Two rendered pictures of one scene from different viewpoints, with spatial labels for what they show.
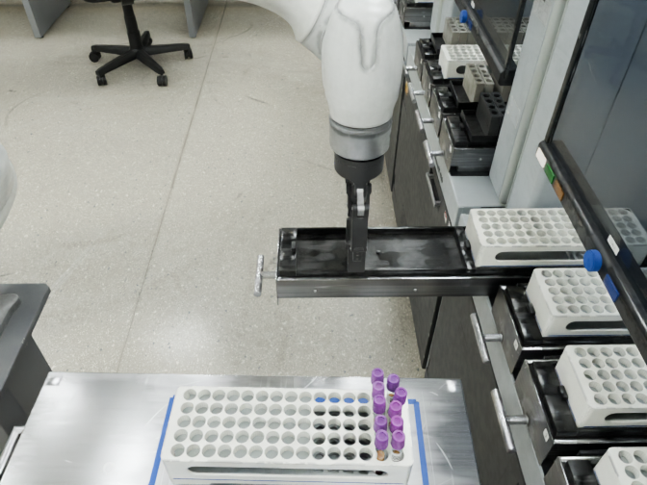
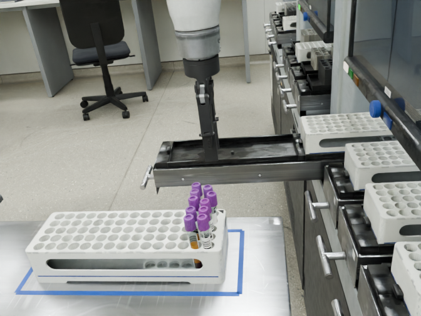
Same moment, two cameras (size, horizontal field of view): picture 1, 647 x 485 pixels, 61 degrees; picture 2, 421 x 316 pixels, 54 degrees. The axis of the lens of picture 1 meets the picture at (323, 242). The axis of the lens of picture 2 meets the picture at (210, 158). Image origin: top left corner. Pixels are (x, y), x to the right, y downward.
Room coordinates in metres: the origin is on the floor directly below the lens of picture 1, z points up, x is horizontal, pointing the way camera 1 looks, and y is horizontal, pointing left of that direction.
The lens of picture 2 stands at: (-0.14, -0.17, 1.27)
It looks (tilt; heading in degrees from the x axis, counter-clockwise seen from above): 29 degrees down; 8
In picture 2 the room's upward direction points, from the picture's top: 6 degrees counter-clockwise
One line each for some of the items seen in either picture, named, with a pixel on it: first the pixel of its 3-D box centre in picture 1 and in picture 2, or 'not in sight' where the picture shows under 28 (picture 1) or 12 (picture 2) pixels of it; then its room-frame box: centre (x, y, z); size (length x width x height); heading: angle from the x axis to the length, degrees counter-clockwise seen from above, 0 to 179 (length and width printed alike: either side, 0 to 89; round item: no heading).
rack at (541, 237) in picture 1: (554, 239); (368, 133); (0.73, -0.42, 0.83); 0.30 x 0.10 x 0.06; 91
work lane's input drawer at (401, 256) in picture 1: (450, 261); (289, 158); (0.73, -0.24, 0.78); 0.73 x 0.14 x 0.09; 91
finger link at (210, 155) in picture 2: (356, 256); (210, 147); (0.67, -0.06, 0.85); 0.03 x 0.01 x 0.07; 91
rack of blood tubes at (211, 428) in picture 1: (290, 435); (132, 245); (0.34, 0.04, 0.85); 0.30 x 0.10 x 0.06; 89
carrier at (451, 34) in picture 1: (451, 35); (304, 39); (1.59, -0.37, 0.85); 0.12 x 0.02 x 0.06; 2
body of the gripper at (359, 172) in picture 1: (358, 172); (203, 76); (0.69, -0.05, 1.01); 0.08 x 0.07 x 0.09; 1
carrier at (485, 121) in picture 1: (487, 115); (324, 73); (1.13, -0.38, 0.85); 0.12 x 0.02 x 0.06; 2
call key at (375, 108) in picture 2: (592, 260); (375, 109); (0.53, -0.37, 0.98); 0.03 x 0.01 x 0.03; 1
